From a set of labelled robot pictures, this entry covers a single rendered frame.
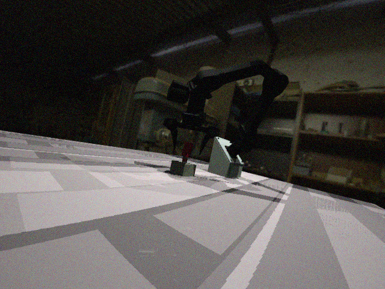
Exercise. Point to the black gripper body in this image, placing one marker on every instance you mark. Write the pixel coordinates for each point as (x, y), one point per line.
(173, 123)

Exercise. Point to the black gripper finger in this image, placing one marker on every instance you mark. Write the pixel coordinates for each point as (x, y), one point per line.
(206, 139)
(174, 136)

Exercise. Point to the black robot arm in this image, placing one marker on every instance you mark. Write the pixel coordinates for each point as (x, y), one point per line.
(207, 81)

